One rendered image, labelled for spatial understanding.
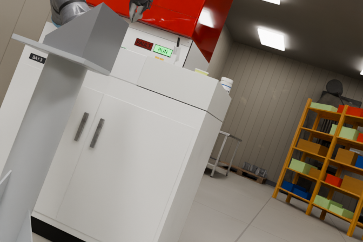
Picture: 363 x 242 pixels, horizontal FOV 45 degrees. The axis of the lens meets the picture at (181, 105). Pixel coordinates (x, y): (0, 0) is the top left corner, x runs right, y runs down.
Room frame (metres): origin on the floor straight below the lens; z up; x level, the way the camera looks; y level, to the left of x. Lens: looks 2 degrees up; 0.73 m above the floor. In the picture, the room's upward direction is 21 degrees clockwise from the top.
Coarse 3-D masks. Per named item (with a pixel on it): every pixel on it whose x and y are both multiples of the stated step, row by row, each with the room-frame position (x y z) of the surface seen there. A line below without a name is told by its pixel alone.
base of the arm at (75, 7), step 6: (72, 0) 1.67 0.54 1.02; (78, 0) 1.68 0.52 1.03; (84, 0) 1.71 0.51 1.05; (60, 6) 1.68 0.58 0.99; (66, 6) 1.66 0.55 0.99; (72, 6) 1.66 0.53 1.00; (78, 6) 1.66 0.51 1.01; (84, 6) 1.67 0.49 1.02; (60, 12) 1.69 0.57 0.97; (66, 12) 1.65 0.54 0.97; (72, 12) 1.64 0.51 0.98; (78, 12) 1.65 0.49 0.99; (84, 12) 1.64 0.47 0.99; (60, 18) 1.70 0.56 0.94; (66, 18) 1.64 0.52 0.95; (72, 18) 1.63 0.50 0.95
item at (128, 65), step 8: (48, 24) 2.11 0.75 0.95; (48, 32) 2.10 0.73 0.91; (40, 40) 2.11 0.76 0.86; (120, 48) 2.02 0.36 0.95; (120, 56) 2.01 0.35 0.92; (128, 56) 2.00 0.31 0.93; (136, 56) 2.00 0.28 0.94; (144, 56) 1.99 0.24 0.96; (120, 64) 2.01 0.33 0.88; (128, 64) 2.00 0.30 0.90; (136, 64) 1.99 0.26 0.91; (112, 72) 2.01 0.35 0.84; (120, 72) 2.01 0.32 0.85; (128, 72) 2.00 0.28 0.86; (136, 72) 1.99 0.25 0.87; (128, 80) 1.99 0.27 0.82; (136, 80) 1.99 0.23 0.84
